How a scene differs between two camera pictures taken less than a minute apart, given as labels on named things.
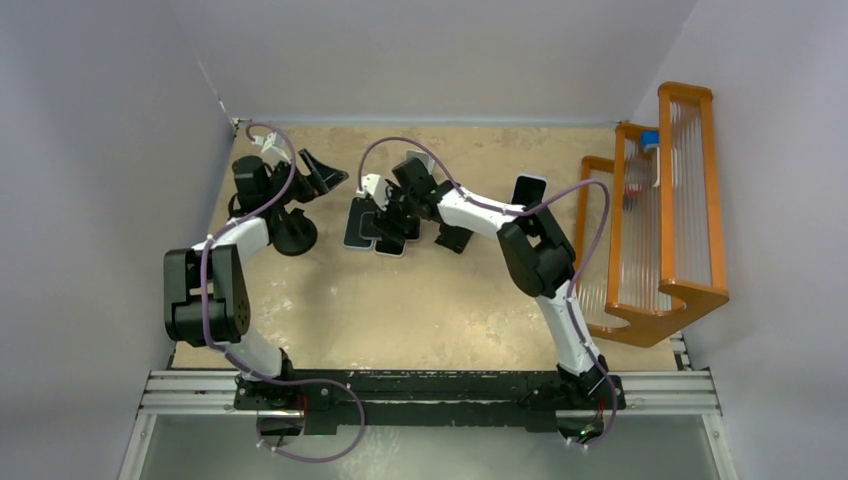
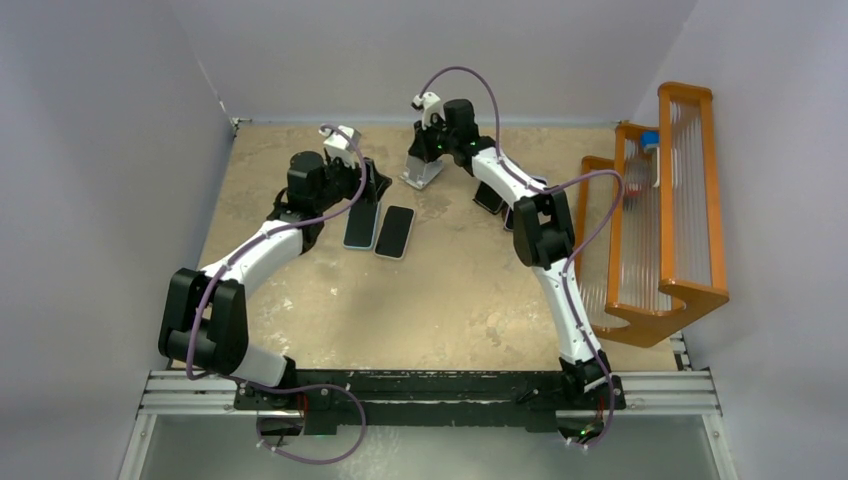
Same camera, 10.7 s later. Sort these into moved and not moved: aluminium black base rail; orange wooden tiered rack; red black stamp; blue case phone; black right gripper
Moved: black right gripper
Not moved: orange wooden tiered rack; red black stamp; blue case phone; aluminium black base rail
